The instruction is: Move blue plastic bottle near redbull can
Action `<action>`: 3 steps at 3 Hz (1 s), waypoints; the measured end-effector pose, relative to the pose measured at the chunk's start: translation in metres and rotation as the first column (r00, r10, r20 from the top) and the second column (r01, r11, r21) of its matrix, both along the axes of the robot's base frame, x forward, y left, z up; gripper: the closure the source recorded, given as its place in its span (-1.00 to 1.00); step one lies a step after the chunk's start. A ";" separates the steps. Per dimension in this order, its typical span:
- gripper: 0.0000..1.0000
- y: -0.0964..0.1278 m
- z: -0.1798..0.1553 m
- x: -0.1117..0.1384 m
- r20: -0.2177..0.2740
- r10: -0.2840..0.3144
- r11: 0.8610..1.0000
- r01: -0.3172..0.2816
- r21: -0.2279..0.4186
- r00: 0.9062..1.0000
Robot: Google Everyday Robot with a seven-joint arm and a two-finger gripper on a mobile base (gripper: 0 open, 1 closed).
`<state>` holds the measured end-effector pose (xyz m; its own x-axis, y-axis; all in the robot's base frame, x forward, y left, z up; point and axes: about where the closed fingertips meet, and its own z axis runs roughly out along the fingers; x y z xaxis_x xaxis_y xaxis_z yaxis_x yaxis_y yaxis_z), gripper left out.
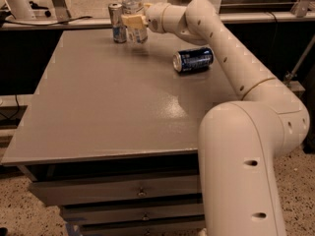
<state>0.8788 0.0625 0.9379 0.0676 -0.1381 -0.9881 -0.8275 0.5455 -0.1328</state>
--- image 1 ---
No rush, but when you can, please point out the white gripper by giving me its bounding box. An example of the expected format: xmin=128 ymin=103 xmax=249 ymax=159
xmin=121 ymin=2 xmax=170 ymax=33

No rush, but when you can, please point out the clear plastic water bottle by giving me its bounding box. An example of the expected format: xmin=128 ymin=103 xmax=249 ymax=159
xmin=122 ymin=0 xmax=148 ymax=43

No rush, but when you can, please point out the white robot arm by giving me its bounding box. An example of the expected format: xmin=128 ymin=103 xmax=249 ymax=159
xmin=122 ymin=0 xmax=310 ymax=236

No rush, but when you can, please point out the silver redbull can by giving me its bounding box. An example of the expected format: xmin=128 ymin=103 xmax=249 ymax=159
xmin=108 ymin=3 xmax=127 ymax=43

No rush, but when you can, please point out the blue pepsi can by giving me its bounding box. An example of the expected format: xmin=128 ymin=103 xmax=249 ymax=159
xmin=173 ymin=47 xmax=214 ymax=73

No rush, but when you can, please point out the grey drawer cabinet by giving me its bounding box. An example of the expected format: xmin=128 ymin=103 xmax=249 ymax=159
xmin=0 ymin=25 xmax=240 ymax=236

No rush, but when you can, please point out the white pipe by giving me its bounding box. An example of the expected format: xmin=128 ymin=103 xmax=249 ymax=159
xmin=6 ymin=0 xmax=35 ymax=20

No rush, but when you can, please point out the top grey drawer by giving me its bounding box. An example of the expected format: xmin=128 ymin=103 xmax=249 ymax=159
xmin=30 ymin=172 xmax=201 ymax=206

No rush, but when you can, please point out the grey drawer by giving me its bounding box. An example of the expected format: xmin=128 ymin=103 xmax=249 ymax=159
xmin=30 ymin=172 xmax=201 ymax=206
xmin=80 ymin=215 xmax=205 ymax=236
xmin=61 ymin=200 xmax=204 ymax=225

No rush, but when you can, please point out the middle grey drawer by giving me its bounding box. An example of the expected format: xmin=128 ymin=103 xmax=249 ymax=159
xmin=61 ymin=200 xmax=204 ymax=225

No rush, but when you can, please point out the bottom grey drawer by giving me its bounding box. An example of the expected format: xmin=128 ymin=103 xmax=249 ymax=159
xmin=80 ymin=215 xmax=205 ymax=236

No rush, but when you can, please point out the black cable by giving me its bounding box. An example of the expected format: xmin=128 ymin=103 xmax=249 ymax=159
xmin=3 ymin=15 xmax=93 ymax=28

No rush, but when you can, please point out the grey metal rail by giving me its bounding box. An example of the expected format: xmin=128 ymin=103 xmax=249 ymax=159
xmin=0 ymin=11 xmax=315 ymax=30

